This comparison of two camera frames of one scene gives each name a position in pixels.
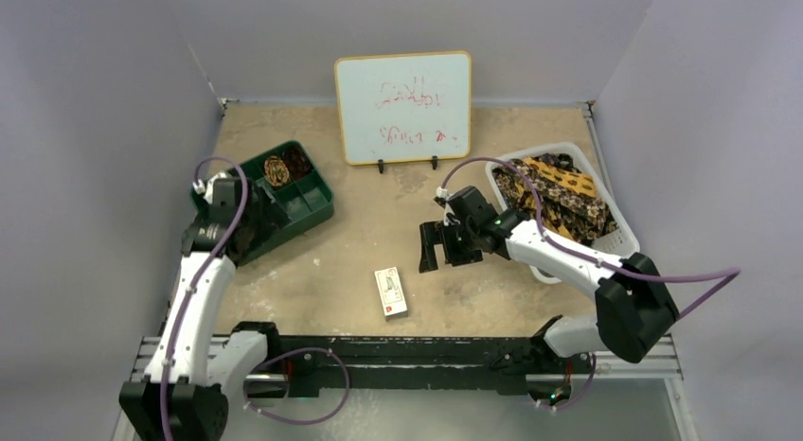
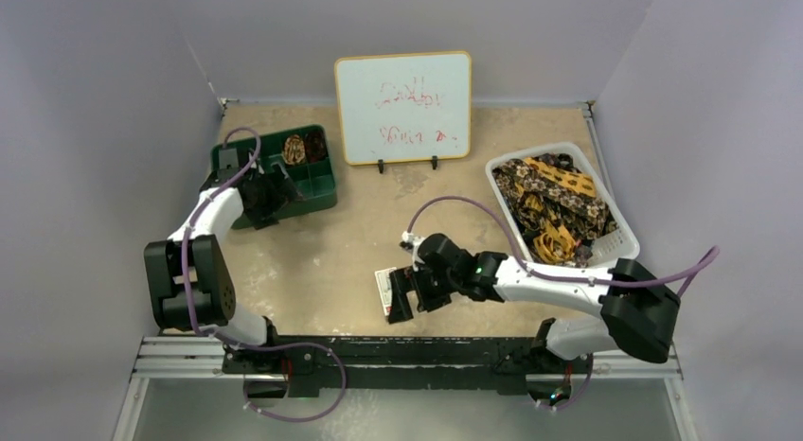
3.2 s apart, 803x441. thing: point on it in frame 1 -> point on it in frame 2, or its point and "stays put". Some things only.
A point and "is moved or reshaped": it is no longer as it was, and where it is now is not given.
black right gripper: x=448 y=245 -> x=413 y=291
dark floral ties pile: x=570 y=205 stays put
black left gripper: x=270 y=220 -> x=279 y=196
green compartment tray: x=299 y=205 is moved or reshaped
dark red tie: x=296 y=161 -> x=315 y=146
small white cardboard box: x=391 y=292 stays put
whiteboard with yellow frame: x=404 y=107 stays put
